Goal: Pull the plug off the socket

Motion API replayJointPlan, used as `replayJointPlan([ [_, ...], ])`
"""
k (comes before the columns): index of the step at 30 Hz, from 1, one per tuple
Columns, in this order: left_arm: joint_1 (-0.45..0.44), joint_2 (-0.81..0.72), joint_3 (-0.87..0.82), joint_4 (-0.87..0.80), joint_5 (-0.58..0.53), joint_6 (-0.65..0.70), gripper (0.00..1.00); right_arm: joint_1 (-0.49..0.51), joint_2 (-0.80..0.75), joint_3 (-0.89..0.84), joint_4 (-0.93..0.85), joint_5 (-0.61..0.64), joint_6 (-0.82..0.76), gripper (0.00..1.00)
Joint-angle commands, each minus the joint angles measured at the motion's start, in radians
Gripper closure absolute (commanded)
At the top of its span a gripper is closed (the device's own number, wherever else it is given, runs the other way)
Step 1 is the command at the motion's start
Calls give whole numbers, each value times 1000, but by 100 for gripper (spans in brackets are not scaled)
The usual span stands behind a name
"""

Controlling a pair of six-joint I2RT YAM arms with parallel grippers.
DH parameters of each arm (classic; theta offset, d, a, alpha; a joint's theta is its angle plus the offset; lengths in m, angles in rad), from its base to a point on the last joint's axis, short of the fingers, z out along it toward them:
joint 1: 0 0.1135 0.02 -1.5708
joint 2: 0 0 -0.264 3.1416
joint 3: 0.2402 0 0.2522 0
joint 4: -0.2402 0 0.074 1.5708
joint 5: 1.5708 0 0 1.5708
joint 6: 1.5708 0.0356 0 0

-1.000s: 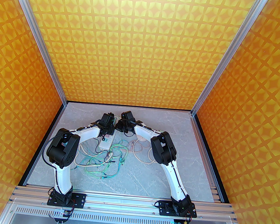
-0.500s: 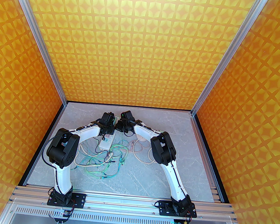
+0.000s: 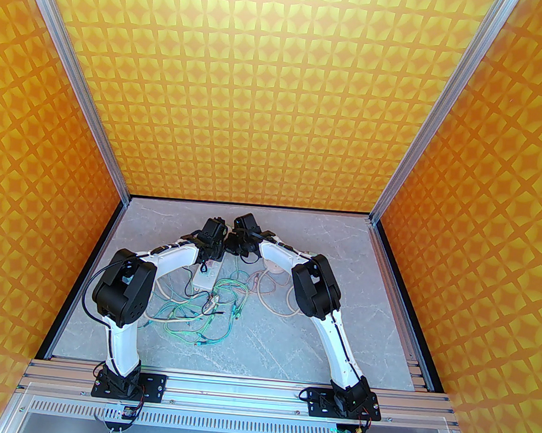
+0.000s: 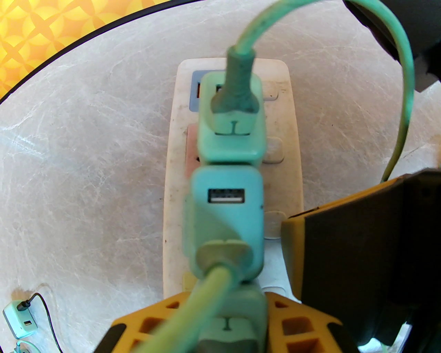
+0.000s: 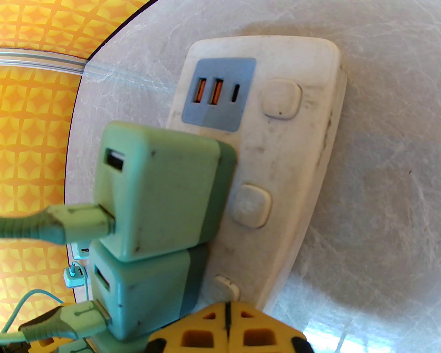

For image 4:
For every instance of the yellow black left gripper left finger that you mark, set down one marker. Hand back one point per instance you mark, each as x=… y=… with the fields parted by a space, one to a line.
x=275 y=312

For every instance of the green USB plug adapter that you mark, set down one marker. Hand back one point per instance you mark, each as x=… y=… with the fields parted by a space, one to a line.
x=17 y=320
x=248 y=310
x=220 y=224
x=227 y=148

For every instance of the white power strip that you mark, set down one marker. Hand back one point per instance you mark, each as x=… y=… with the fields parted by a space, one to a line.
x=286 y=113

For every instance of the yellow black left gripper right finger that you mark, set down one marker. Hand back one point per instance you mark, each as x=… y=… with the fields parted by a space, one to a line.
x=344 y=258

